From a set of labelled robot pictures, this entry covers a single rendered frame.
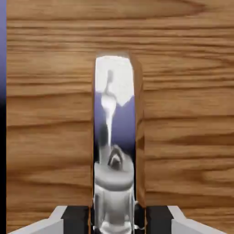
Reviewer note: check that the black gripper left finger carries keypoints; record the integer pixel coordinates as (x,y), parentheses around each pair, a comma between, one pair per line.
(73,219)

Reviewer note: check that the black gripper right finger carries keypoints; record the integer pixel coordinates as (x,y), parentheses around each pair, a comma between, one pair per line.
(160,219)

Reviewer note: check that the light wood cabinet door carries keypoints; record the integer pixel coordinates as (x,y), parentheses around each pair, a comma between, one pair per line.
(45,109)

